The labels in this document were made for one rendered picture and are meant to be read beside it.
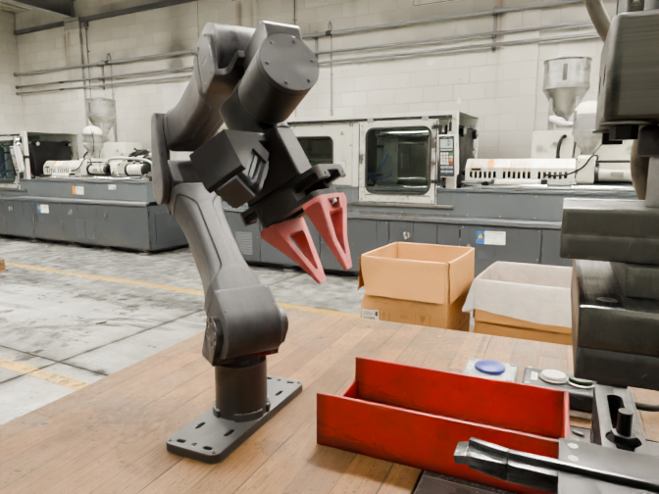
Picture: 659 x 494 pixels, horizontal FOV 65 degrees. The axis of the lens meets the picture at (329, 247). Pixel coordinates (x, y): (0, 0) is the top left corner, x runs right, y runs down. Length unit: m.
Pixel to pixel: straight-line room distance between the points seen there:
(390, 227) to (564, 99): 2.00
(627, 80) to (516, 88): 6.55
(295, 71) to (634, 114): 0.28
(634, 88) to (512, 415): 0.44
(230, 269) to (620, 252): 0.44
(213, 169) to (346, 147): 4.92
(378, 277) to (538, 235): 2.39
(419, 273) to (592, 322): 2.38
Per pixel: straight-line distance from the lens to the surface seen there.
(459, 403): 0.66
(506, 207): 4.86
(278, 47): 0.48
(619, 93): 0.29
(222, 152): 0.44
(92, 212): 7.91
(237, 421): 0.64
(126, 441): 0.65
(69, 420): 0.72
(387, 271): 2.69
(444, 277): 2.61
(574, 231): 0.29
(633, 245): 0.30
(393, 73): 7.34
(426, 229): 5.04
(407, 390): 0.67
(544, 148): 5.41
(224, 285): 0.61
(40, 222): 8.90
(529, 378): 0.73
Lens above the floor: 1.21
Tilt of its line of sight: 9 degrees down
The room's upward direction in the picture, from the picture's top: straight up
